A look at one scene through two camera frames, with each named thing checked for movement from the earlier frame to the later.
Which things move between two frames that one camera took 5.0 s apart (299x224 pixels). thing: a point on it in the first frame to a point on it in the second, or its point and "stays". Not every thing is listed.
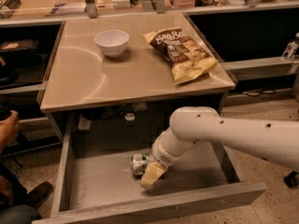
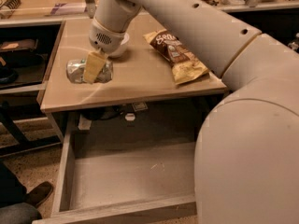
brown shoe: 38,195 stays
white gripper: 163,154 to 106,41
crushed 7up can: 138,163 to 76,71
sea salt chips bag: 188,61 stays
